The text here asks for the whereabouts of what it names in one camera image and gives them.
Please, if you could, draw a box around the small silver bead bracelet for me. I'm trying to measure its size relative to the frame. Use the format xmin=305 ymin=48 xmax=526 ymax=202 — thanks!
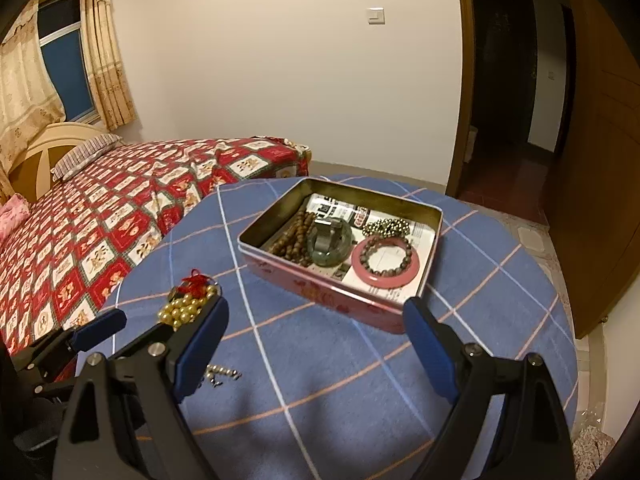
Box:
xmin=197 ymin=364 xmax=244 ymax=390

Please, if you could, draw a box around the gold pearl bead necklace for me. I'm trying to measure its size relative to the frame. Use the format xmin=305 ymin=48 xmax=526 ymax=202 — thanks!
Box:
xmin=157 ymin=292 xmax=218 ymax=332

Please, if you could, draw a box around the window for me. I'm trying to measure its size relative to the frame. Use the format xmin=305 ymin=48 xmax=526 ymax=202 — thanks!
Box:
xmin=37 ymin=0 xmax=99 ymax=124

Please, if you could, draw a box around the green jade bangle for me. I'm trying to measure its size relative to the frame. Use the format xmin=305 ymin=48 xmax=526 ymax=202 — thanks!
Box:
xmin=306 ymin=217 xmax=354 ymax=266

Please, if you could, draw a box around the printed paper sheet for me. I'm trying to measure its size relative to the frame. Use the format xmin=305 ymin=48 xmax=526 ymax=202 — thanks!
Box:
xmin=300 ymin=194 xmax=436 ymax=282

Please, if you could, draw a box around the pink tin box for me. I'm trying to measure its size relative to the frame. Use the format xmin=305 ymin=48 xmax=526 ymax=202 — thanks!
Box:
xmin=237 ymin=177 xmax=444 ymax=336

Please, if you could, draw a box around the pink floral pillow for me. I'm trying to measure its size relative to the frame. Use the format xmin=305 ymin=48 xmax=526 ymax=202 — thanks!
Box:
xmin=0 ymin=195 xmax=30 ymax=241

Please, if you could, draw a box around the silver metal ring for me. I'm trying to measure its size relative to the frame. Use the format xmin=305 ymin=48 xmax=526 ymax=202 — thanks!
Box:
xmin=314 ymin=217 xmax=344 ymax=254

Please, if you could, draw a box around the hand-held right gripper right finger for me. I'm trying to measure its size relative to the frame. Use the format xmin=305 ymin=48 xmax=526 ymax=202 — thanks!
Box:
xmin=402 ymin=297 xmax=573 ymax=480

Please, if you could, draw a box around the brown wooden bead bracelet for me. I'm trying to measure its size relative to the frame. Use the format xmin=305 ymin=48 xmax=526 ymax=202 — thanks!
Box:
xmin=267 ymin=210 xmax=318 ymax=262

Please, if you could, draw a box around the narrow yellow floral curtain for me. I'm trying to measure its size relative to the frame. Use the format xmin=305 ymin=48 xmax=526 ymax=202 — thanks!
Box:
xmin=77 ymin=0 xmax=139 ymax=131

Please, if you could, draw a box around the red printed bedspread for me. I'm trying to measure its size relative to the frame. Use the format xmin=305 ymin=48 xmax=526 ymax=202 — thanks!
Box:
xmin=0 ymin=136 xmax=312 ymax=361

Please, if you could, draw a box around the wooden door frame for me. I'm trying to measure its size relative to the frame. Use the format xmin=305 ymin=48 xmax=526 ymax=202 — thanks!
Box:
xmin=445 ymin=0 xmax=477 ymax=199

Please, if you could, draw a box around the wide yellow floral curtain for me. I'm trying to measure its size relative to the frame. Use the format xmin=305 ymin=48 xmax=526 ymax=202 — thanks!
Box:
xmin=0 ymin=0 xmax=67 ymax=176

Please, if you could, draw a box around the stone bead bracelet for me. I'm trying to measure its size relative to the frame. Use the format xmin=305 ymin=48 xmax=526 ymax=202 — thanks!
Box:
xmin=359 ymin=240 xmax=415 ymax=277

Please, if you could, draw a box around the red cord pendant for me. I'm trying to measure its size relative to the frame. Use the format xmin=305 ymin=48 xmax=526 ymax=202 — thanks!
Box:
xmin=167 ymin=270 xmax=221 ymax=302

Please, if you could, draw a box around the dark metallic bead necklace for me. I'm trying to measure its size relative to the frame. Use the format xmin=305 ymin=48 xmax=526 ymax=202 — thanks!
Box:
xmin=361 ymin=219 xmax=414 ymax=239

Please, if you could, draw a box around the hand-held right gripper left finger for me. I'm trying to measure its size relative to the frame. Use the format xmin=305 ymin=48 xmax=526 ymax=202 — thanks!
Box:
xmin=52 ymin=296 xmax=231 ymax=480

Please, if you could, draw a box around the striped pillow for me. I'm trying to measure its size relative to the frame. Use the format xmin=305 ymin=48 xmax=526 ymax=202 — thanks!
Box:
xmin=51 ymin=132 xmax=124 ymax=181

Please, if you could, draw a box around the blue checked tablecloth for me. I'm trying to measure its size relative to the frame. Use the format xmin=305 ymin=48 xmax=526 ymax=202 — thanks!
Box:
xmin=97 ymin=175 xmax=581 ymax=480

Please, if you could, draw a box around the wooden door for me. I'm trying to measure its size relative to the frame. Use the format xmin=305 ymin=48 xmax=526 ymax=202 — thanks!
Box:
xmin=545 ymin=0 xmax=640 ymax=341

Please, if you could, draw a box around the cream wooden headboard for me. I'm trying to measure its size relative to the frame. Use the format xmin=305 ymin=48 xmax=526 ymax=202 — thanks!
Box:
xmin=7 ymin=121 xmax=114 ymax=206

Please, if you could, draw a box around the pink bangle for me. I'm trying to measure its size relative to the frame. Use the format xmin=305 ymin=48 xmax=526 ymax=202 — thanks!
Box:
xmin=351 ymin=236 xmax=421 ymax=289

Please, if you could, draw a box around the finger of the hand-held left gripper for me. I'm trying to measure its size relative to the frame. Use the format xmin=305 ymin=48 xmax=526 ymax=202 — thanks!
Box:
xmin=12 ymin=308 xmax=127 ymax=377

